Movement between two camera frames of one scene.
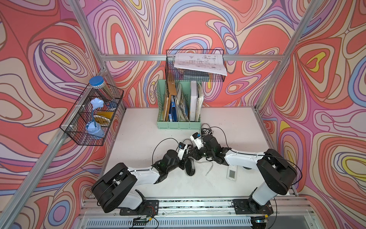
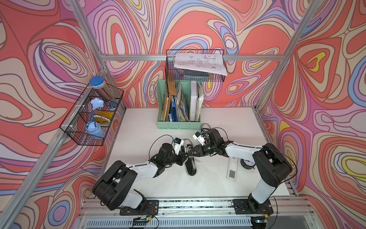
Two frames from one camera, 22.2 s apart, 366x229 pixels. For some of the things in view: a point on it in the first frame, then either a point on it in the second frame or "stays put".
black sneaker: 206,131 stays put
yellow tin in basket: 104,118 stays put
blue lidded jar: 98,84 stays put
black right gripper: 196,155 → 198,149
